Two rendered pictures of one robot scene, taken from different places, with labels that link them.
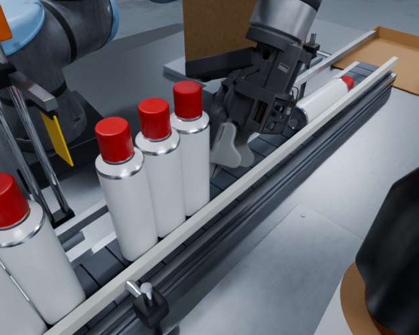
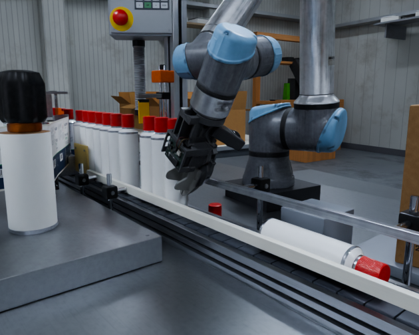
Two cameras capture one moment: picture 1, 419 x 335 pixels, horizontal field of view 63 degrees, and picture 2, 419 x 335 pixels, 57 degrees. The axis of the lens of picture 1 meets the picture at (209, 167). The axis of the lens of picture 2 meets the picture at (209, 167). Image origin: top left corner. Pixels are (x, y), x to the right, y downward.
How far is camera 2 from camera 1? 0.97 m
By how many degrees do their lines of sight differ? 88
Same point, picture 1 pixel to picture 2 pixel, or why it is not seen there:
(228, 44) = not seen: hidden behind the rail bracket
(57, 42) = (272, 126)
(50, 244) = (123, 143)
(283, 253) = (120, 226)
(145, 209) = (142, 162)
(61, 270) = (123, 159)
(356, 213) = (156, 291)
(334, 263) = (99, 237)
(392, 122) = not seen: outside the picture
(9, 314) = (111, 156)
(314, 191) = (195, 276)
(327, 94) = (306, 236)
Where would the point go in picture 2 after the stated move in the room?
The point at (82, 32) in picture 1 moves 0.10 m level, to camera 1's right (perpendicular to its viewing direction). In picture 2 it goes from (292, 128) to (295, 132)
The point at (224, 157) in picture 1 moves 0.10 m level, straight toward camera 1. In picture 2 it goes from (174, 173) to (130, 172)
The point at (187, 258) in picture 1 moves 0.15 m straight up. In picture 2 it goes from (138, 208) to (136, 143)
